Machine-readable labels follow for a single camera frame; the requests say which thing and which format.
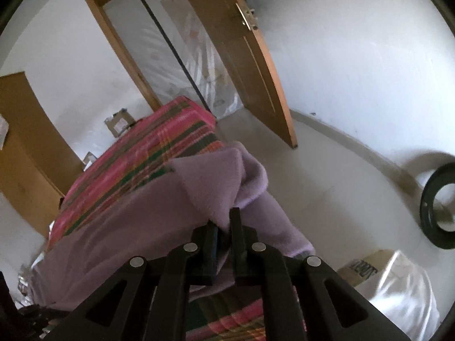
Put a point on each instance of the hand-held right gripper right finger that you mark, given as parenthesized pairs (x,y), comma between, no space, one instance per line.
(236,234)

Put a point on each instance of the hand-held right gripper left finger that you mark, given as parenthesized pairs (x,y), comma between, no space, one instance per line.
(213,252)

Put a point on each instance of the mauve fleece garment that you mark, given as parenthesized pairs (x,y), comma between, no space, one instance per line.
(142,220)

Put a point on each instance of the plaid bed blanket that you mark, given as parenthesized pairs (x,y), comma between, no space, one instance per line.
(142,156)

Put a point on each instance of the printed cardboard box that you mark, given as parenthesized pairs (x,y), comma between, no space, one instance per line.
(362,268)

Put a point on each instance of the small white box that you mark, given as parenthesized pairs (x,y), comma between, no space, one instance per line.
(89,161)

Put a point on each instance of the brown cardboard box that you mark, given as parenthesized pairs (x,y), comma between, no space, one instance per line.
(121,122)

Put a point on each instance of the wooden wardrobe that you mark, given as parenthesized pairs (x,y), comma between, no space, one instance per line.
(28,156)

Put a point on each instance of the white plastic bag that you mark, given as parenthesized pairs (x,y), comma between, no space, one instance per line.
(398,298)

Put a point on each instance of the wooden door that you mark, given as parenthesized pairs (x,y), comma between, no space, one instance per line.
(231,42)

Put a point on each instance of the paper sheet on wardrobe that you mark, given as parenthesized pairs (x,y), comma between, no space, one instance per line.
(3,131)

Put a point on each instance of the plastic-wrapped mattress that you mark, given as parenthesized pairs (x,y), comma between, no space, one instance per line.
(170,49)

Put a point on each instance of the wooden door frame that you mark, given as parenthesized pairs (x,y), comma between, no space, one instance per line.
(117,49)

